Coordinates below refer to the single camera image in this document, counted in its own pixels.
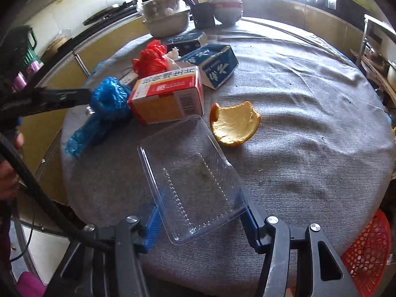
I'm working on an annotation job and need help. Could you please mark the blue plastic bag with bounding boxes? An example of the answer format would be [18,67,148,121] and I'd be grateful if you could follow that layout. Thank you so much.
[64,76,132,158]

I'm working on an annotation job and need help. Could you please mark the orange peel piece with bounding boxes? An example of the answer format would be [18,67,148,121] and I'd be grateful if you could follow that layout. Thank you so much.
[209,101,261,146]

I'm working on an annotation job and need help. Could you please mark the red plastic bag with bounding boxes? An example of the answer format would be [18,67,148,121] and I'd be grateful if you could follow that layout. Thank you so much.
[132,40,168,79]

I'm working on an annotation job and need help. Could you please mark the red and white stacked bowls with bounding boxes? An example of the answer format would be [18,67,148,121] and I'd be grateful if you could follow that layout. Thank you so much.
[210,0,243,25]

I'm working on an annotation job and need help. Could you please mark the black chopstick holder cup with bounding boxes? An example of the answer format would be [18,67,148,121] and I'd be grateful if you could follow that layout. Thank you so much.
[191,2,216,30]

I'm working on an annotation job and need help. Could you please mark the green thermos jug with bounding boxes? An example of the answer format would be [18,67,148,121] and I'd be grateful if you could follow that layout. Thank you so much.
[1,25,40,72]

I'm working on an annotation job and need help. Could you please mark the dark blue flat box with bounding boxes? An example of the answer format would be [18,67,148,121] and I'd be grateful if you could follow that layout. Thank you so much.
[161,31,207,56]

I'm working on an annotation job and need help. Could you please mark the clear plastic tray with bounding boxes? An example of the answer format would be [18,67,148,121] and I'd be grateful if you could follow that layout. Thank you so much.
[138,115,248,245]

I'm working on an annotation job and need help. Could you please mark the person's left hand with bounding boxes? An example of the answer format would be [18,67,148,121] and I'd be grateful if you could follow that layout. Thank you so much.
[0,131,25,200]

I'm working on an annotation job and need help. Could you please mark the black cable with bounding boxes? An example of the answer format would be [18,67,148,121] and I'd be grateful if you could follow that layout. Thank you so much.
[0,131,112,251]

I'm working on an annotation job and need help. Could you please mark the red plastic mesh basket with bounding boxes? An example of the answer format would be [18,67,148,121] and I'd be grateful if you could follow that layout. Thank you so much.
[342,209,391,297]

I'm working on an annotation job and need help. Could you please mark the purple thermos bottle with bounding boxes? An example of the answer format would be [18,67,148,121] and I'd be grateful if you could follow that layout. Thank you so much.
[12,60,44,92]

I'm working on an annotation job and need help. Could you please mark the blue and white carton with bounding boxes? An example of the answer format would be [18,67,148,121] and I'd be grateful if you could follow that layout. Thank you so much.
[176,44,239,90]

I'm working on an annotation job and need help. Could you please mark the steel kitchen rack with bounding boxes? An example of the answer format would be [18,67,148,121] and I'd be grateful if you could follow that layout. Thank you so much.
[350,14,395,109]

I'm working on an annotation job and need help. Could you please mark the red and white medicine box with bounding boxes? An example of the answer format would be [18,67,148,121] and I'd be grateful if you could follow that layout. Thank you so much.
[127,66,204,125]

